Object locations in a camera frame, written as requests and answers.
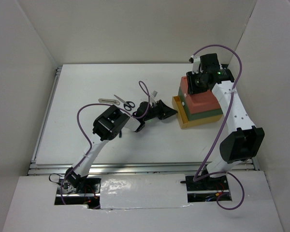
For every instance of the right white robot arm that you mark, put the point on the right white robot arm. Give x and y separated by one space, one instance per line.
244 138

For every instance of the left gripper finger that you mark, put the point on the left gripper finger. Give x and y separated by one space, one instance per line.
165 110
164 116

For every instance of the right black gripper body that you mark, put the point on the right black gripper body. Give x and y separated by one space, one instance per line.
203 87

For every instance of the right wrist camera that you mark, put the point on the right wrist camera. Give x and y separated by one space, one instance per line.
196 61

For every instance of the black handled scissors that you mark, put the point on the black handled scissors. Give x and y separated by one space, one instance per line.
128 105

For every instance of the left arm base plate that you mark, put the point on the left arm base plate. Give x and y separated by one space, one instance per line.
92 187

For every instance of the yellow bottom drawer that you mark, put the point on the yellow bottom drawer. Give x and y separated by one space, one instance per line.
184 123

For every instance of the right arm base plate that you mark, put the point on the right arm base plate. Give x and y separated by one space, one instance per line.
206 184

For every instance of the red top drawer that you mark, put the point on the red top drawer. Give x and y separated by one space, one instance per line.
204 102

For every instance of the white foam board cover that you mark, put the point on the white foam board cover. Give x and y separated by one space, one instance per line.
143 191

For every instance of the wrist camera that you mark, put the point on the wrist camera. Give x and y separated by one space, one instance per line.
196 61
153 97

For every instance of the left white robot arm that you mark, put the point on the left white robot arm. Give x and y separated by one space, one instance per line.
106 127

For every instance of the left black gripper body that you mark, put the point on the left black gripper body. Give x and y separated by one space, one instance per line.
154 111

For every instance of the green middle drawer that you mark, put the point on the green middle drawer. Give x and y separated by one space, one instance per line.
195 116

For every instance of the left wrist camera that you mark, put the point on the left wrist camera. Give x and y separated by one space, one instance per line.
153 97

